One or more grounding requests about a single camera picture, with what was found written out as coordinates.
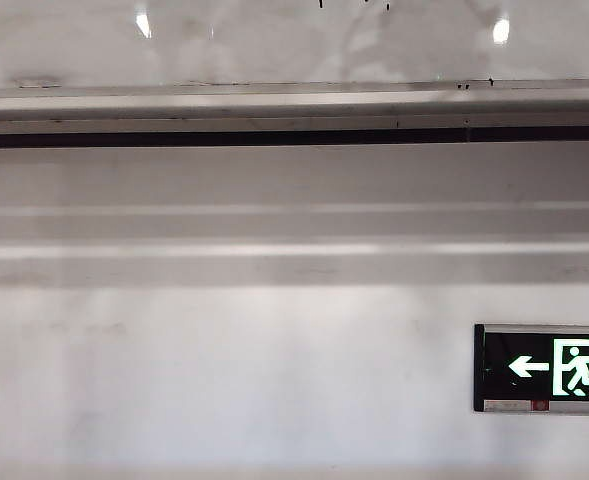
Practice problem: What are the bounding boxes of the white glossy whiteboard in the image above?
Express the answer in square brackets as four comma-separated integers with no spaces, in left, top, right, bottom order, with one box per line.
[0,0,589,90]

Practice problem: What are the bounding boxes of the green emergency exit sign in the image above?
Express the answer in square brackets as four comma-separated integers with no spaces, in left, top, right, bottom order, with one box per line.
[472,323,589,417]

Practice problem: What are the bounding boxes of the silver aluminium whiteboard tray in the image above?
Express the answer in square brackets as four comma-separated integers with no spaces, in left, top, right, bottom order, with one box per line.
[0,78,589,150]

